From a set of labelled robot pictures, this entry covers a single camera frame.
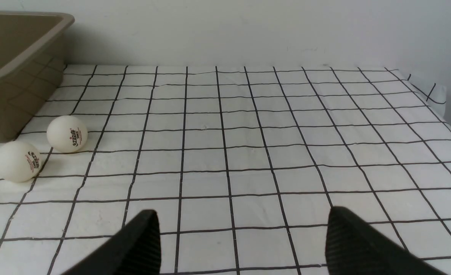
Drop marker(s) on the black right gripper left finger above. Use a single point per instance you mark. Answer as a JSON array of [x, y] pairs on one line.
[[133, 250]]

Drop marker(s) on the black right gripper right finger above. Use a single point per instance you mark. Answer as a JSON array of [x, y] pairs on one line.
[[353, 247]]

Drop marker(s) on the white ping-pong ball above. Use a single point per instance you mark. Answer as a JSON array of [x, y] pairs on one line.
[[19, 161], [67, 134]]

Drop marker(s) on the white black-grid tablecloth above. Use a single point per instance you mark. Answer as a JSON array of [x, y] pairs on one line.
[[242, 166]]

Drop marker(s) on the olive plastic storage bin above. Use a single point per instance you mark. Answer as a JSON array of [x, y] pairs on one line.
[[31, 65]]

